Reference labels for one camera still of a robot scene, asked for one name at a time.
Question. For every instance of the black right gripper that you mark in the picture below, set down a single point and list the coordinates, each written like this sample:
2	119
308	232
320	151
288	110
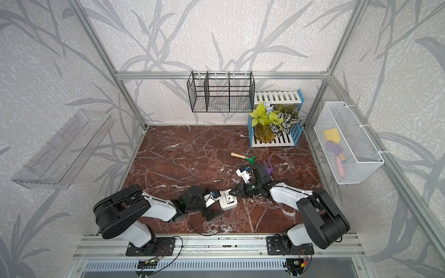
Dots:
240	191

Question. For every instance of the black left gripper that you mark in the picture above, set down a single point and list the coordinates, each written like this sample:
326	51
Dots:
207	213

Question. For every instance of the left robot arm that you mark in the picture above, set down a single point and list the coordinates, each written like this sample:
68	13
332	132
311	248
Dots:
119	214

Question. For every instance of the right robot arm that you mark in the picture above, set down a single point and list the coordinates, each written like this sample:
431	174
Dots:
323	223

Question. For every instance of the potted plant glass jar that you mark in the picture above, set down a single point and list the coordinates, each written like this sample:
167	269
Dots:
269	122

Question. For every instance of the purple pink trowel in basket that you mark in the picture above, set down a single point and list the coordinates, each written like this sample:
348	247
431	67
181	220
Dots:
335	148

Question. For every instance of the blue white slatted crate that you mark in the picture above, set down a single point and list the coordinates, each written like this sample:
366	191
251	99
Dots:
278	97

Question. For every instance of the yellow trowel in basket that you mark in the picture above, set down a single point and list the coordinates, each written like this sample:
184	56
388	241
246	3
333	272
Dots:
332	135

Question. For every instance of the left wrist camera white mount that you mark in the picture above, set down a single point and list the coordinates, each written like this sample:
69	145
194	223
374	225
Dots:
211	198

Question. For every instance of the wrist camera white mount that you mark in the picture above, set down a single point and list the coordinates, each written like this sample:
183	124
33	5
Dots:
211	198
244	173

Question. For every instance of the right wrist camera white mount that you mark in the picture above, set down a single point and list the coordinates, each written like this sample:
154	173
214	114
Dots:
244	173

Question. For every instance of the green rake wooden handle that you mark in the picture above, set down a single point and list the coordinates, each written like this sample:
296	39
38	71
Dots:
249	159

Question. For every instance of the purple fork pink handle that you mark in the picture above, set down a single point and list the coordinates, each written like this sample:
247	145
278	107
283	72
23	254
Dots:
268	166

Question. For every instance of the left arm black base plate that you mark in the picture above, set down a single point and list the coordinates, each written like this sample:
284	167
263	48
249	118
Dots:
157	247

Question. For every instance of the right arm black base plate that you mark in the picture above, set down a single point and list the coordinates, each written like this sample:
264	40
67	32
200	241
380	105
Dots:
281	245

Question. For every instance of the black wire organizer basket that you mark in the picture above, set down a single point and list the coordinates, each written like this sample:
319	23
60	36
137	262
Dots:
221	92

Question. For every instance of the aluminium front rail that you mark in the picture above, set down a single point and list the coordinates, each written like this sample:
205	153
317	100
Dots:
221	246

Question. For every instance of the white wire mesh basket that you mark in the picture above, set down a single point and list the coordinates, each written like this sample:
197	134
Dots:
360	156

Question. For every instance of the clear acrylic wall shelf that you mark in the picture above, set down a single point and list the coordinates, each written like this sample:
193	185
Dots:
56	165

